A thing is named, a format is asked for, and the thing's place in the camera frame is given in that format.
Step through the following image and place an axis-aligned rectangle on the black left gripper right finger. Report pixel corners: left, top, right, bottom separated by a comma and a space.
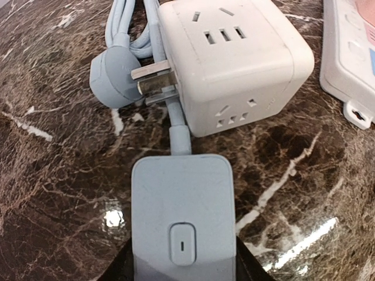
236, 237, 268, 281

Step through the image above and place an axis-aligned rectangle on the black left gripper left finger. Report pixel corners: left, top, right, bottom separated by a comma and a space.
101, 240, 134, 281

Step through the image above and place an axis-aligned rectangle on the blue power strip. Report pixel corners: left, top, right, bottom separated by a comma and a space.
131, 154, 236, 280

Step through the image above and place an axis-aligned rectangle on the white multicolour power strip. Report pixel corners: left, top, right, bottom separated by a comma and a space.
319, 1, 374, 130

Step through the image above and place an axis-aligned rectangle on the pink cube socket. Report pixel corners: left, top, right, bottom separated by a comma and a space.
355, 0, 375, 30

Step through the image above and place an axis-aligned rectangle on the white cube socket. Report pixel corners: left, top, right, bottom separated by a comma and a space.
158, 1, 314, 137

